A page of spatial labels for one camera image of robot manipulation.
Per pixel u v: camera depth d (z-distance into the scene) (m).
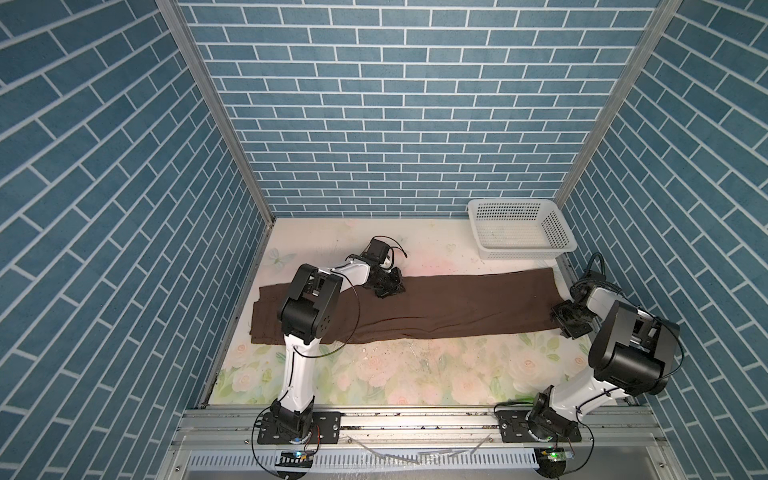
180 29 0.72
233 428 0.75
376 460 0.70
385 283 0.89
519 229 1.19
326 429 0.73
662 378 0.45
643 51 0.76
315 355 0.52
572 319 0.78
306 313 0.55
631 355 0.48
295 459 0.72
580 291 0.71
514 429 0.73
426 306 0.97
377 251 0.84
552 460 0.72
